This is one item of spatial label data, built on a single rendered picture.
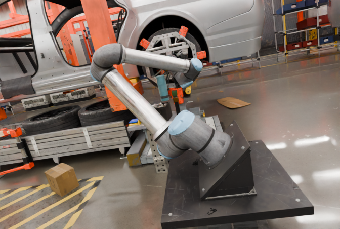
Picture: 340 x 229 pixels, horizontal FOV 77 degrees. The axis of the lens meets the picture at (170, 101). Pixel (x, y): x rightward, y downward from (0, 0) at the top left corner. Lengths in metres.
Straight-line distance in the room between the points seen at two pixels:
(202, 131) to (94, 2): 1.43
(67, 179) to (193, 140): 1.31
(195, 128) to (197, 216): 0.37
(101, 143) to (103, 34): 1.06
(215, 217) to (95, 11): 1.71
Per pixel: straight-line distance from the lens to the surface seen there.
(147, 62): 1.27
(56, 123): 2.70
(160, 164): 1.85
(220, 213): 1.00
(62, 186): 2.08
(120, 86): 1.23
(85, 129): 2.33
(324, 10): 7.76
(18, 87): 3.18
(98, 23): 2.00
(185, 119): 1.03
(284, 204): 1.04
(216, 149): 1.07
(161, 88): 2.13
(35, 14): 3.00
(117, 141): 2.25
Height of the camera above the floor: 0.97
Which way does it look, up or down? 13 degrees down
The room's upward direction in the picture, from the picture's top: 12 degrees counter-clockwise
